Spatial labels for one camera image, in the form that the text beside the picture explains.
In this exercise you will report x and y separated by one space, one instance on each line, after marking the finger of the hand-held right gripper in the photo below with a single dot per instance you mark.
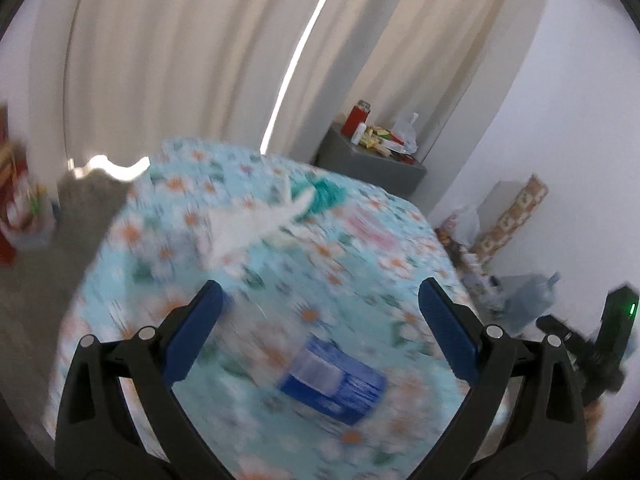
562 325

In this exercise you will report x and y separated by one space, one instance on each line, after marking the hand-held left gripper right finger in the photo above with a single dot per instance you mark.
445 330

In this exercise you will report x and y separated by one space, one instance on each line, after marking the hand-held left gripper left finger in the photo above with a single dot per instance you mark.
195 330

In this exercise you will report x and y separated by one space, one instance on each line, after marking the blue and white packet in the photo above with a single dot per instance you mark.
345 390

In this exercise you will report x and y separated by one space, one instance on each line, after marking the clear water jug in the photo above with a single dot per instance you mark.
530 297

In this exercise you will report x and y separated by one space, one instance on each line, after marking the pile of small packages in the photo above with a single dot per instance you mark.
475 275

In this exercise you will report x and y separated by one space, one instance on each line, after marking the white plastic bag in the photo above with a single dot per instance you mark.
467 222

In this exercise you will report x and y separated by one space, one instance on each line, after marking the floral light blue sheet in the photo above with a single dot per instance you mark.
350 270

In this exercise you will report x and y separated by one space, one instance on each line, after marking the white cloth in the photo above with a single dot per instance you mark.
245 222

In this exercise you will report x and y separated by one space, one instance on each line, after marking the floral patterned box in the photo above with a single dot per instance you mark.
515 215

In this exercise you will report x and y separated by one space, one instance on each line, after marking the teal crumpled cloth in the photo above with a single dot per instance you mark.
327 195

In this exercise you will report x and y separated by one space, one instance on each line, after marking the grey cabinet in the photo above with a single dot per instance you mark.
360 165

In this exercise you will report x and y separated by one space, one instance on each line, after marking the pile of snack packets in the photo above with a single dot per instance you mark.
382 142

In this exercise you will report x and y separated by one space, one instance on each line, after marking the clear knotted plastic bag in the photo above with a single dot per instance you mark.
406 132

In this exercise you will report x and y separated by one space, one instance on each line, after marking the clear bag of wrappers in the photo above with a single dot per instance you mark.
27 210

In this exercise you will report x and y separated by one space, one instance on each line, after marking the small white bottle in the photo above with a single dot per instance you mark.
359 134

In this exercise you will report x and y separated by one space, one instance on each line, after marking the red jar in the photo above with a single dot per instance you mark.
355 120

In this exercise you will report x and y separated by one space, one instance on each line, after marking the cream curtain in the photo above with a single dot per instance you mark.
175 60

